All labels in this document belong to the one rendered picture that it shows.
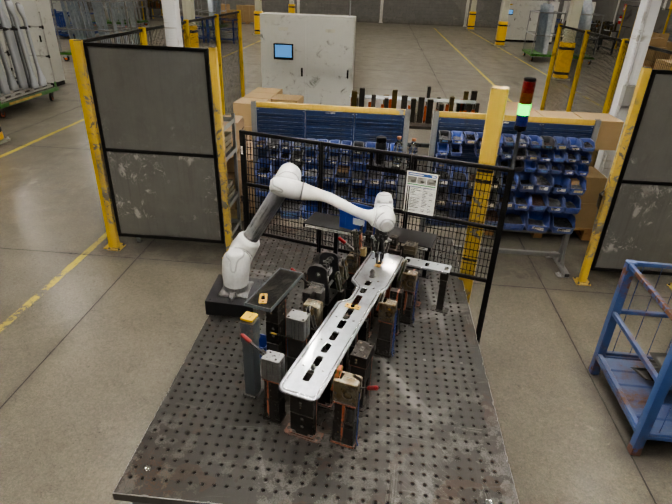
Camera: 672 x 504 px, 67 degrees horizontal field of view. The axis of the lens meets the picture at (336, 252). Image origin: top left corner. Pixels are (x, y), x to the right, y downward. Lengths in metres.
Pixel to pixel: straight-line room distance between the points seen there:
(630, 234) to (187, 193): 4.18
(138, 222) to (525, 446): 4.01
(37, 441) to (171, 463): 1.47
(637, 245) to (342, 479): 3.99
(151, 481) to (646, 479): 2.76
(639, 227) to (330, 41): 5.93
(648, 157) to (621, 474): 2.71
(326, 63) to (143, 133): 4.94
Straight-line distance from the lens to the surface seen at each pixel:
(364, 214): 2.75
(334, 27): 9.34
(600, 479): 3.61
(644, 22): 7.04
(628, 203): 5.30
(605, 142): 6.12
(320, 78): 9.46
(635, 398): 3.99
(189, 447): 2.47
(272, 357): 2.29
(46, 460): 3.62
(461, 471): 2.41
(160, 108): 4.98
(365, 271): 3.04
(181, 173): 5.11
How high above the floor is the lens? 2.51
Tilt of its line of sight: 28 degrees down
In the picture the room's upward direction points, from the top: 2 degrees clockwise
